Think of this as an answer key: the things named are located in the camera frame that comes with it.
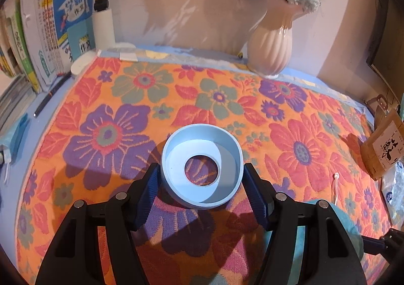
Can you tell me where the orange floral blanket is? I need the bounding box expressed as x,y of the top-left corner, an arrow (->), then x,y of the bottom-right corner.
16,48 -> 392,285

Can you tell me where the stack of papers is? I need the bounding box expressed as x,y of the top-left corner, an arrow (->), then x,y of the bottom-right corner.
0,75 -> 35,129

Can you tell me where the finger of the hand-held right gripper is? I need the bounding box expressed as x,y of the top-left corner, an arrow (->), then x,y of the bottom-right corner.
362,228 -> 404,261

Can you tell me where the clear plastic bag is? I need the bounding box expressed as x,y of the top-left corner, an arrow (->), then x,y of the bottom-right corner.
380,162 -> 404,229

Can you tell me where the teal cloth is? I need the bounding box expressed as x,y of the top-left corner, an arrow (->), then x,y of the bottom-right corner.
292,198 -> 365,285

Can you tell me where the black monitor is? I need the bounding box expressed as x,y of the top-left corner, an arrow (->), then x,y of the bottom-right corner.
366,0 -> 404,96

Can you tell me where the row of books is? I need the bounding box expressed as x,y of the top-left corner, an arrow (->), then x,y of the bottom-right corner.
0,0 -> 97,93

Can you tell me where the blue face mask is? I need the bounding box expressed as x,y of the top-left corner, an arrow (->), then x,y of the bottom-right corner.
0,113 -> 29,184

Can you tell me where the white ribbed vase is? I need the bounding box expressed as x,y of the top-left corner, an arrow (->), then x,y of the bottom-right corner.
247,4 -> 308,79

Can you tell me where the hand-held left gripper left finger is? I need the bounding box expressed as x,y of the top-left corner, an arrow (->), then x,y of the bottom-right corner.
35,162 -> 162,285

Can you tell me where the brown paper bag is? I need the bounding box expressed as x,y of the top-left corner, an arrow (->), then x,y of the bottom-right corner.
360,108 -> 404,181

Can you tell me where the white string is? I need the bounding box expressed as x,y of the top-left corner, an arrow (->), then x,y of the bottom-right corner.
333,172 -> 341,204

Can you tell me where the light blue plastic ring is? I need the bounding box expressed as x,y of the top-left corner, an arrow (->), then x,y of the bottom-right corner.
161,124 -> 244,210

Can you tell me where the black pen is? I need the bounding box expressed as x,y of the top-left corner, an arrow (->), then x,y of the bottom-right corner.
33,72 -> 72,118

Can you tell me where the white desk lamp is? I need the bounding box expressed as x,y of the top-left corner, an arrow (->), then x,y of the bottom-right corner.
70,0 -> 136,78

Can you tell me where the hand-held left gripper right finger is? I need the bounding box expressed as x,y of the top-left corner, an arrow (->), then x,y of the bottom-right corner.
242,162 -> 368,285

